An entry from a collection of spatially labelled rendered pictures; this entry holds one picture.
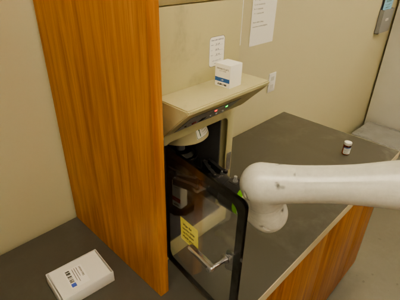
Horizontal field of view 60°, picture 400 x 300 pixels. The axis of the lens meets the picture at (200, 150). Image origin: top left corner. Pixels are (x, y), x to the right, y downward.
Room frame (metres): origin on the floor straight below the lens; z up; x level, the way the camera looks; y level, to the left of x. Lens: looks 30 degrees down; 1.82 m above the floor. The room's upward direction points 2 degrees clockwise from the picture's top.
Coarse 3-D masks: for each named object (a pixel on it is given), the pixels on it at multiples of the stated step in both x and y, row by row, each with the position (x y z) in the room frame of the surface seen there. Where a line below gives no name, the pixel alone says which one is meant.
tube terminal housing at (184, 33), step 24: (216, 0) 0.95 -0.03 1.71; (240, 0) 1.00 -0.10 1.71; (168, 24) 0.81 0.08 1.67; (192, 24) 0.87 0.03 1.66; (216, 24) 0.93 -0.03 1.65; (240, 24) 1.01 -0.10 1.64; (168, 48) 0.81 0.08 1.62; (192, 48) 0.87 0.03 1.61; (168, 72) 0.81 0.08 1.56; (192, 72) 0.87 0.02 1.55; (216, 120) 0.95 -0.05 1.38
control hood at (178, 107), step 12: (204, 84) 0.88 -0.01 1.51; (240, 84) 0.89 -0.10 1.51; (252, 84) 0.89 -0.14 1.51; (264, 84) 0.91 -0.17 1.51; (168, 96) 0.79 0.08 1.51; (180, 96) 0.79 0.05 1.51; (192, 96) 0.79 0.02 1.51; (204, 96) 0.79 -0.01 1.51; (216, 96) 0.79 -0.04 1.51; (228, 96) 0.80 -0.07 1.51; (240, 96) 0.85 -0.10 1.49; (168, 108) 0.74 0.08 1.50; (180, 108) 0.72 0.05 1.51; (192, 108) 0.72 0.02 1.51; (204, 108) 0.74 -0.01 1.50; (228, 108) 0.92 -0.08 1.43; (168, 120) 0.74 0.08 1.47; (180, 120) 0.71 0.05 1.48; (168, 132) 0.75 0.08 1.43
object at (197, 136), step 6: (198, 132) 0.92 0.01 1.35; (204, 132) 0.94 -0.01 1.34; (180, 138) 0.90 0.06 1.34; (186, 138) 0.90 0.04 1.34; (192, 138) 0.90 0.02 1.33; (198, 138) 0.91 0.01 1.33; (204, 138) 0.93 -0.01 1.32; (168, 144) 0.89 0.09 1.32; (174, 144) 0.89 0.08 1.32; (180, 144) 0.89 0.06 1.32; (186, 144) 0.89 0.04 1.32; (192, 144) 0.90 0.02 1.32
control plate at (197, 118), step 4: (236, 100) 0.86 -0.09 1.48; (228, 104) 0.85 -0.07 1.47; (232, 104) 0.88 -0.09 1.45; (216, 108) 0.80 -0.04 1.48; (220, 108) 0.84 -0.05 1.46; (224, 108) 0.87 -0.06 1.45; (208, 112) 0.79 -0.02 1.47; (212, 112) 0.83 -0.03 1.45; (216, 112) 0.86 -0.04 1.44; (220, 112) 0.90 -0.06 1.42; (196, 116) 0.75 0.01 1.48; (200, 116) 0.77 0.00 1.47; (204, 116) 0.81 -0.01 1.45; (208, 116) 0.84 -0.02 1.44; (212, 116) 0.88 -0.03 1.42; (192, 120) 0.77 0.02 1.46; (196, 120) 0.80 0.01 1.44; (184, 124) 0.75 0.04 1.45; (188, 124) 0.79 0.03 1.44; (180, 128) 0.77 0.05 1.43; (184, 128) 0.80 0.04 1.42
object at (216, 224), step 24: (168, 168) 0.74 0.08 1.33; (192, 168) 0.67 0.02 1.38; (168, 192) 0.75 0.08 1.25; (192, 192) 0.67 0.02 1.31; (216, 192) 0.60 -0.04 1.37; (168, 216) 0.75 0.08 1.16; (192, 216) 0.66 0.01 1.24; (216, 216) 0.60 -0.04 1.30; (240, 216) 0.54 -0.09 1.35; (168, 240) 0.75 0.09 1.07; (216, 240) 0.59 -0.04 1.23; (240, 240) 0.53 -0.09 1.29; (192, 264) 0.66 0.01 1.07; (240, 264) 0.53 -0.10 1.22; (216, 288) 0.58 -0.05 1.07
